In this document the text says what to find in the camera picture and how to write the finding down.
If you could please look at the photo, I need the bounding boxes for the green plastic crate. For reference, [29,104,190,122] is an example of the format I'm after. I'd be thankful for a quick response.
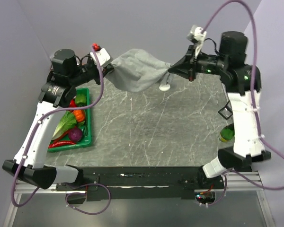
[47,87,93,153]

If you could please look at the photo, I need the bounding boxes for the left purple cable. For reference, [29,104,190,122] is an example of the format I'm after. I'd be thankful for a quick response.
[11,46,105,208]

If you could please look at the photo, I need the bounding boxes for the green bell pepper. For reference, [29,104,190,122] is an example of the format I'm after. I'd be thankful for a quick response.
[74,93,87,107]

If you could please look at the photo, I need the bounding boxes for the green yellow round object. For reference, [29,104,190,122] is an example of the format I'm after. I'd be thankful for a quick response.
[219,123,234,142]

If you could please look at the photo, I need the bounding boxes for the red bell pepper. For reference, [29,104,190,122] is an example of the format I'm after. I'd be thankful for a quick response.
[69,99,77,109]

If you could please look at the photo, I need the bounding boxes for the purple cabbage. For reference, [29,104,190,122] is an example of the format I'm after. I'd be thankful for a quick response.
[68,127,83,143]

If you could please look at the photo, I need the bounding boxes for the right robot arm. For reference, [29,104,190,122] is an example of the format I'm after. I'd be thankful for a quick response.
[168,31,271,189]

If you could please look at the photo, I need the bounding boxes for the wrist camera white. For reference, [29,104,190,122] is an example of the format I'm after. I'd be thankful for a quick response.
[186,25,207,58]
[89,43,113,68]

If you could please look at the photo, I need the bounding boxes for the grey garment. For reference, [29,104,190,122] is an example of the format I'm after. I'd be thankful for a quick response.
[106,49,174,93]

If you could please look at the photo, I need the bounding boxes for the small orange pumpkin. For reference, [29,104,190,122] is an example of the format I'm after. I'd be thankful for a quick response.
[73,109,86,123]

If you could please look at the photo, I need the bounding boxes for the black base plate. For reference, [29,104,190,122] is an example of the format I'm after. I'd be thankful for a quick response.
[56,166,226,201]

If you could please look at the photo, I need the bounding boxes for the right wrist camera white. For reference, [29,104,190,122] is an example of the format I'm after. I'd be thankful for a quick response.
[186,25,207,58]

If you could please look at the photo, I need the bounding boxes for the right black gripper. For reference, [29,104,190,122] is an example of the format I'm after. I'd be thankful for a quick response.
[168,44,227,81]

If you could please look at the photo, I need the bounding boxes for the green lettuce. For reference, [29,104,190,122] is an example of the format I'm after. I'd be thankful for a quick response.
[52,111,77,140]

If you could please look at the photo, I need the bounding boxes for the red chili pepper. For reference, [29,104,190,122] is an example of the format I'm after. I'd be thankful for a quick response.
[48,140,76,148]

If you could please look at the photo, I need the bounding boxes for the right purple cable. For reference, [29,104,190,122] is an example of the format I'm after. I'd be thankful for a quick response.
[198,0,284,208]

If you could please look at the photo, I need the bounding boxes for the aluminium rail frame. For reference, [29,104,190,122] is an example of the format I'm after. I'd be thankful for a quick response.
[4,174,275,227]

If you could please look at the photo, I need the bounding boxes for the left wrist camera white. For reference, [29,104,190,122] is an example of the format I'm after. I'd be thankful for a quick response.
[89,43,113,68]

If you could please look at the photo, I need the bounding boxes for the purple cable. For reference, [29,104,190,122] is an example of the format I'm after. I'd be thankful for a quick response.
[198,0,284,208]
[11,46,105,208]

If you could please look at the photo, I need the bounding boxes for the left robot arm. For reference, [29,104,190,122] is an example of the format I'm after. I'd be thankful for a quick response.
[2,48,112,190]

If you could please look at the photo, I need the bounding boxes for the black square frame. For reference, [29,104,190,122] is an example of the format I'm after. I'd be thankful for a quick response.
[218,101,233,120]

